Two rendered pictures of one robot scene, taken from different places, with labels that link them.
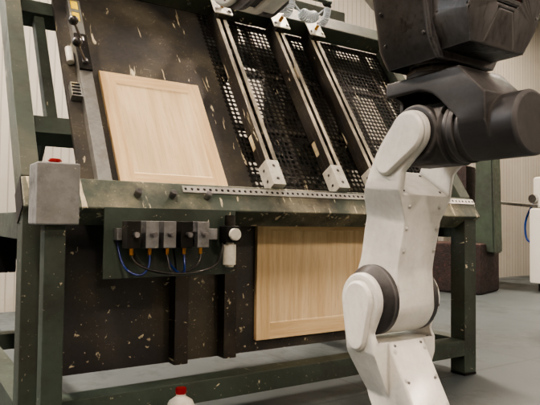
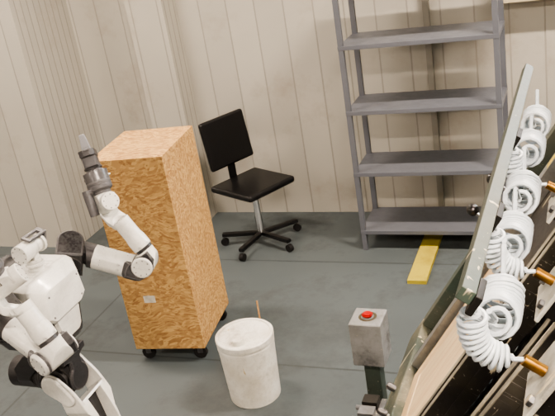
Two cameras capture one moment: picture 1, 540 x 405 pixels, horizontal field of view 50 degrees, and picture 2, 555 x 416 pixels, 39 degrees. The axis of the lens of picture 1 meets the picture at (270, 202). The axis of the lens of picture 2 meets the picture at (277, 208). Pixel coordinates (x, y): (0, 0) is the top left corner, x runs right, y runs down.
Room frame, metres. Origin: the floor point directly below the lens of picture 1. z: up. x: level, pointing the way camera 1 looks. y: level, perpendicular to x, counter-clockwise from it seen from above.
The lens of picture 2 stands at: (3.64, -0.94, 2.45)
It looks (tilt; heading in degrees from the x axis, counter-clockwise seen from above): 23 degrees down; 147
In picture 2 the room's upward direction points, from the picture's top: 10 degrees counter-clockwise
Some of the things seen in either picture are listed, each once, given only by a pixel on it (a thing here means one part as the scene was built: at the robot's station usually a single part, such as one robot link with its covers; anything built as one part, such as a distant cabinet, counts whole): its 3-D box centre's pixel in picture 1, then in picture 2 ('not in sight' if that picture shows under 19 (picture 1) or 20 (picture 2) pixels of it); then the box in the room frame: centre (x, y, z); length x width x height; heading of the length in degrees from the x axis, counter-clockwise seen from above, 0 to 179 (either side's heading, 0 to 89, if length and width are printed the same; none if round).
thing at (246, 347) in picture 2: not in sight; (249, 354); (0.60, 0.72, 0.24); 0.32 x 0.30 x 0.47; 124
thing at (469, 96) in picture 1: (464, 116); (46, 366); (1.08, -0.36, 0.97); 0.28 x 0.13 x 0.18; 34
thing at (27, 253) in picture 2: not in sight; (30, 252); (1.15, -0.32, 1.44); 0.10 x 0.07 x 0.09; 120
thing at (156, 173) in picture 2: not in sight; (165, 245); (-0.17, 0.75, 0.63); 0.50 x 0.42 x 1.25; 130
